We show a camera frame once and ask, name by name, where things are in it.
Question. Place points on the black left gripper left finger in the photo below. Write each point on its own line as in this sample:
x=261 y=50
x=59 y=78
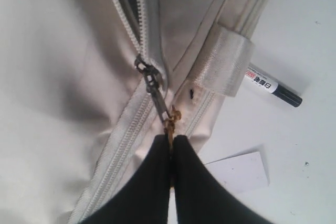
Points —
x=145 y=197

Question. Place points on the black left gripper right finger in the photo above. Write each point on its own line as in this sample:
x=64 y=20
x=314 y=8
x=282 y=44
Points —
x=199 y=197

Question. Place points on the cream fabric duffel bag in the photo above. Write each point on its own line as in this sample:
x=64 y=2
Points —
x=86 y=84

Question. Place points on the black and white marker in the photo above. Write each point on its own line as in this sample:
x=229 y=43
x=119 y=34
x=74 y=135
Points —
x=272 y=86

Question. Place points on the white paper hang tag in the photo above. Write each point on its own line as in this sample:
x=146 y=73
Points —
x=241 y=172

